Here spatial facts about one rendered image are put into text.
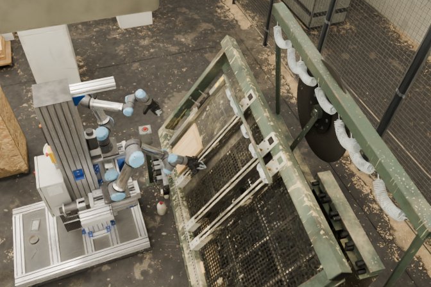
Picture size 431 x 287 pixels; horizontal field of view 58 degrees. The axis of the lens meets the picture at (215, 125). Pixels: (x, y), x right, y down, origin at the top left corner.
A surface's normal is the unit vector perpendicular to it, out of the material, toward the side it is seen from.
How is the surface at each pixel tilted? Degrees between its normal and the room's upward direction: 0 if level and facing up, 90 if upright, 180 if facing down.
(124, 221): 0
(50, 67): 90
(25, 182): 0
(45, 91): 0
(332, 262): 56
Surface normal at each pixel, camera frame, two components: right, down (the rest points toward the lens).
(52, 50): 0.36, 0.69
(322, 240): -0.78, -0.25
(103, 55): 0.04, -0.68
